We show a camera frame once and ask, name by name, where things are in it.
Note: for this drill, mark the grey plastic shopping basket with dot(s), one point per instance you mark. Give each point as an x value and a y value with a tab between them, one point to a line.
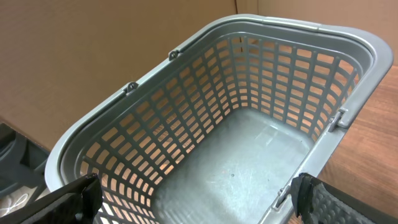
218	130

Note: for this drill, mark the dark object beside basket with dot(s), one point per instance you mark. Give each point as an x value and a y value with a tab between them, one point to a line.
22	170

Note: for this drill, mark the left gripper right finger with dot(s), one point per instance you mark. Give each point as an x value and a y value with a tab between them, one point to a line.
317	202

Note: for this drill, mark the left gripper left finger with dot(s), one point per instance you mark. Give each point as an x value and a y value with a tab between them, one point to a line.
77	202

